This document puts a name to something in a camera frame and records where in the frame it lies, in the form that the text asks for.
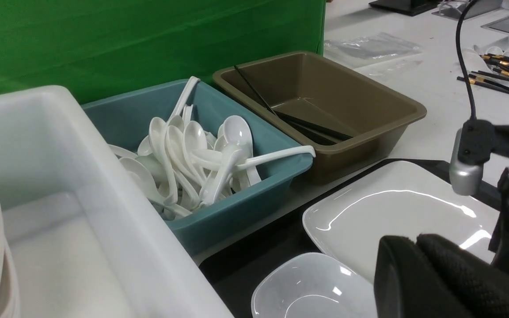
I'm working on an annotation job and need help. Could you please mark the black chopsticks in bin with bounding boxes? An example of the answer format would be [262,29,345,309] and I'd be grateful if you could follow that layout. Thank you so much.
[274,112,352,146]

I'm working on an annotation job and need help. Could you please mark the clear plastic bag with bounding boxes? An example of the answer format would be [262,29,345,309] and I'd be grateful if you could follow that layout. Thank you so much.
[323,32,424,80]

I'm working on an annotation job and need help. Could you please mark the white square rice plate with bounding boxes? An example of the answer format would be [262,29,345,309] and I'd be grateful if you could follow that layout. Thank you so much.
[302,161,498,282]

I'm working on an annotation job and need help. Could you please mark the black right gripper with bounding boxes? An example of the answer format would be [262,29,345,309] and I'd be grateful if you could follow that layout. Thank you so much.
[374,125,509,318]

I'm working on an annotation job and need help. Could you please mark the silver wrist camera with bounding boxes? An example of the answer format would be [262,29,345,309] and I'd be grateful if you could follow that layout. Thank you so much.
[449,119,496,197]

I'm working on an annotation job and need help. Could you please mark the black serving tray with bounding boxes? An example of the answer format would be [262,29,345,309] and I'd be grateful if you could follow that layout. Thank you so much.
[199,158,502,318]

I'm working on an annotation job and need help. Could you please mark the black chopstick gold tip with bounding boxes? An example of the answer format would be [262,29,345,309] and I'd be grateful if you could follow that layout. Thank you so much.
[233,65,279,117]

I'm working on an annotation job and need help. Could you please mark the teal plastic bin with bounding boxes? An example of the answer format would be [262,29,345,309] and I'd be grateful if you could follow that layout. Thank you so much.
[82,79,313,256]

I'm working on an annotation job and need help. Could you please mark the small white square bowl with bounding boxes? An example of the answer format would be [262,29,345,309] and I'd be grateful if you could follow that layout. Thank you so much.
[251,252,377,318]

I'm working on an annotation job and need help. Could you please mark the large white plastic bin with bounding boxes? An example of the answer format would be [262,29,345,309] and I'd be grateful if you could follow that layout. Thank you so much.
[0,85,232,318]

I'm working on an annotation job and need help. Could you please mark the pile of white spoons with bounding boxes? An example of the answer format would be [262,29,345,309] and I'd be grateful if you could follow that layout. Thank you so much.
[109,76,316,220]

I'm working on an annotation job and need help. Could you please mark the brown plastic bin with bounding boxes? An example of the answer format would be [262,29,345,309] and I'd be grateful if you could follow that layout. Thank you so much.
[213,52,427,184]

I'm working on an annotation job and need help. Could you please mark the green backdrop cloth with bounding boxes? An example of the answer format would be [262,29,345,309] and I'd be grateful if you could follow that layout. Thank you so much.
[0,0,326,103]

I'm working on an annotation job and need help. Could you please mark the black camera cable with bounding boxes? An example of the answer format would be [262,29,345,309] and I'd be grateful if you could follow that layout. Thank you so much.
[455,0,480,121]

